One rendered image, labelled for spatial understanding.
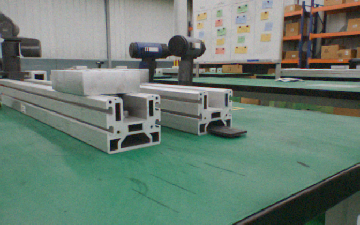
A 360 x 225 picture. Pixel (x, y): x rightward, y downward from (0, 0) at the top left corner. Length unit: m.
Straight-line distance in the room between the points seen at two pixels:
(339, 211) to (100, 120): 0.53
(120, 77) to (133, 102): 0.05
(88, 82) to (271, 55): 3.29
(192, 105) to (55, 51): 12.33
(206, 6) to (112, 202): 4.25
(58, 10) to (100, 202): 12.76
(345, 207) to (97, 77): 0.57
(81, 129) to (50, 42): 12.25
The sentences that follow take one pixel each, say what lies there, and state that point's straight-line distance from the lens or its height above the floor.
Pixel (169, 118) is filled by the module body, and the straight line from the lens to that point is 0.64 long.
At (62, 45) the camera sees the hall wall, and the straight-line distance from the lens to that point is 12.94.
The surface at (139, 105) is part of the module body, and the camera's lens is 0.52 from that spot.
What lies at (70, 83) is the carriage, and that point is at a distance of 0.57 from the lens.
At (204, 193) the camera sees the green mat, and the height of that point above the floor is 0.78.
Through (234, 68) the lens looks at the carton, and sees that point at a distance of 5.42.
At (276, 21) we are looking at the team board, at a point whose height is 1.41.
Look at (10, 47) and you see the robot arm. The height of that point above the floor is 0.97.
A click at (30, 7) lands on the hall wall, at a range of 12.78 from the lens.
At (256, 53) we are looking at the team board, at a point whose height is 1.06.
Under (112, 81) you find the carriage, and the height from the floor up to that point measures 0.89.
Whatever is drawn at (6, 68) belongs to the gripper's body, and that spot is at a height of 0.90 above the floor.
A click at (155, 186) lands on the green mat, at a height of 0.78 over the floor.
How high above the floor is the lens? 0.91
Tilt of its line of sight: 8 degrees down
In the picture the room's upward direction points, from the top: straight up
